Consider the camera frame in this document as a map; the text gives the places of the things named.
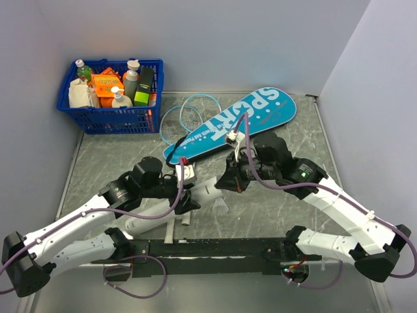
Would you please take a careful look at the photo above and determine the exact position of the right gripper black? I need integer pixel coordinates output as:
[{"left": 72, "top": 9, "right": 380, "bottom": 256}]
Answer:
[{"left": 215, "top": 149, "right": 278, "bottom": 194}]

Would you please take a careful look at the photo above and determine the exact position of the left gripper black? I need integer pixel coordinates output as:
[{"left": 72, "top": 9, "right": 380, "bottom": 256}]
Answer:
[{"left": 141, "top": 178, "right": 201, "bottom": 214}]

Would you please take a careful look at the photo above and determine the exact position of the white shuttlecock tube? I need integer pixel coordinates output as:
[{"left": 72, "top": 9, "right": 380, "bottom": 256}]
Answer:
[{"left": 124, "top": 175, "right": 223, "bottom": 236}]

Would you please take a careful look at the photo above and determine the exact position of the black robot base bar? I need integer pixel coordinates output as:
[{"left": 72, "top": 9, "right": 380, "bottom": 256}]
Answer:
[{"left": 124, "top": 237, "right": 321, "bottom": 278}]

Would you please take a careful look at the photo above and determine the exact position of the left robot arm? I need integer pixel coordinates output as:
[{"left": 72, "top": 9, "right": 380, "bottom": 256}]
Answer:
[{"left": 1, "top": 156, "right": 200, "bottom": 297}]

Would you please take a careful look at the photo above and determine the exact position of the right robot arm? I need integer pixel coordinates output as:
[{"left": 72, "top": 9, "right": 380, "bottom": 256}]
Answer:
[{"left": 215, "top": 130, "right": 410, "bottom": 282}]

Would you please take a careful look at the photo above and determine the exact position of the white shuttlecock on table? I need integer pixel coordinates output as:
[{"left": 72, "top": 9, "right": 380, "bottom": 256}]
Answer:
[{"left": 212, "top": 198, "right": 229, "bottom": 216}]

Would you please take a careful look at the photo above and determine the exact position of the blue racket behind cover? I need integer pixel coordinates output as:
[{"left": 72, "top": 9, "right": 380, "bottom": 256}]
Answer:
[{"left": 179, "top": 94, "right": 222, "bottom": 132}]

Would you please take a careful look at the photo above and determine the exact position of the blue racket near basket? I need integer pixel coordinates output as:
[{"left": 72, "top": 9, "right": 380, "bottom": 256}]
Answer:
[{"left": 160, "top": 106, "right": 203, "bottom": 145}]

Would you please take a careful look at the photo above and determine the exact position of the blue SPORT racket cover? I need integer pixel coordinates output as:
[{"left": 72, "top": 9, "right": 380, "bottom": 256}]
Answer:
[{"left": 163, "top": 87, "right": 296, "bottom": 164}]

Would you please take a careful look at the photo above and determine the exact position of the black and green box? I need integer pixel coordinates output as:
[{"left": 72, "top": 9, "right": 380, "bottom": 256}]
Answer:
[{"left": 134, "top": 66, "right": 154, "bottom": 106}]

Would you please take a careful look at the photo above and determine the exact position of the blue plastic shopping basket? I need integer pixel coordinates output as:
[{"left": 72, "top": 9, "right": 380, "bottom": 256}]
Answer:
[{"left": 56, "top": 59, "right": 164, "bottom": 134}]

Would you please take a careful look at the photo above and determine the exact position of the small white pump bottle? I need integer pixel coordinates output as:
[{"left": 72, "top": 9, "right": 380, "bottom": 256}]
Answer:
[{"left": 111, "top": 86, "right": 133, "bottom": 108}]

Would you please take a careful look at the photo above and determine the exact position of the orange round item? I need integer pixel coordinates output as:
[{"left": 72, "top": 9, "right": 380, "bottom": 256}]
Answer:
[{"left": 100, "top": 97, "right": 113, "bottom": 108}]

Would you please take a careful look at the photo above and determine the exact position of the grey bottle white pump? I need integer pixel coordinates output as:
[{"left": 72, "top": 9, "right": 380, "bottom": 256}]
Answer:
[{"left": 123, "top": 59, "right": 140, "bottom": 103}]

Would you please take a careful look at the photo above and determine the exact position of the orange snack box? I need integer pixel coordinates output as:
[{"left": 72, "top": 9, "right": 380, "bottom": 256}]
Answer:
[{"left": 91, "top": 74, "right": 124, "bottom": 98}]

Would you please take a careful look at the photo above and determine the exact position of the beige cloth bag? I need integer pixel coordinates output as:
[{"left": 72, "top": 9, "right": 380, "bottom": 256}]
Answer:
[{"left": 68, "top": 78, "right": 100, "bottom": 108}]

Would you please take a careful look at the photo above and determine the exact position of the green bottle white cap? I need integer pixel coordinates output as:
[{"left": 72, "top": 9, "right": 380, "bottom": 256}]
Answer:
[{"left": 75, "top": 59, "right": 93, "bottom": 82}]

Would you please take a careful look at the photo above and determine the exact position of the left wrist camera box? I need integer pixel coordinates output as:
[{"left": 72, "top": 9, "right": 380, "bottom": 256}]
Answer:
[{"left": 175, "top": 156, "right": 197, "bottom": 185}]

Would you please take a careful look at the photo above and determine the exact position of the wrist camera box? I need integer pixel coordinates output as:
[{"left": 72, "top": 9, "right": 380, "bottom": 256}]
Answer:
[
  {"left": 225, "top": 130, "right": 245, "bottom": 155},
  {"left": 175, "top": 156, "right": 197, "bottom": 185}
]

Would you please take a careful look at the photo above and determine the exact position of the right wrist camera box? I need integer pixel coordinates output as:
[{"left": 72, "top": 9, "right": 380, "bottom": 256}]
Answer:
[{"left": 225, "top": 130, "right": 245, "bottom": 155}]

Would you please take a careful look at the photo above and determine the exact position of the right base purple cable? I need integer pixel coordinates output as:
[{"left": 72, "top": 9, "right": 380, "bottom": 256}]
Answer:
[{"left": 281, "top": 257, "right": 345, "bottom": 290}]

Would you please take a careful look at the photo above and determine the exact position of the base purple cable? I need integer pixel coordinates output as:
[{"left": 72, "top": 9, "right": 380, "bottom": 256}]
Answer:
[
  {"left": 281, "top": 257, "right": 345, "bottom": 290},
  {"left": 102, "top": 256, "right": 167, "bottom": 299}
]

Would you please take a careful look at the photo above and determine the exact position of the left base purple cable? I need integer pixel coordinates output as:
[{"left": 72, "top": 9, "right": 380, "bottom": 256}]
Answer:
[{"left": 102, "top": 256, "right": 167, "bottom": 299}]

